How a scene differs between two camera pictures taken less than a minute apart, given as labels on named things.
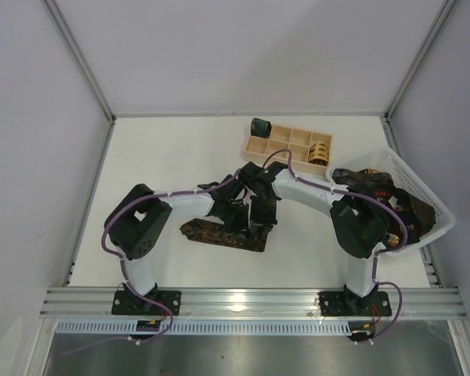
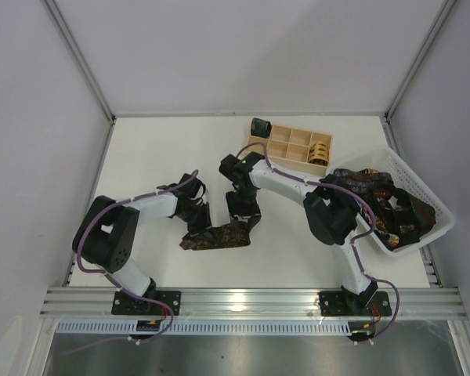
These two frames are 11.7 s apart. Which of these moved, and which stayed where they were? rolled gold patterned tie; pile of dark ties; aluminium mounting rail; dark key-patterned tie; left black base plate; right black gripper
Moved: right black gripper; dark key-patterned tie
Stayed: rolled gold patterned tie; left black base plate; pile of dark ties; aluminium mounting rail
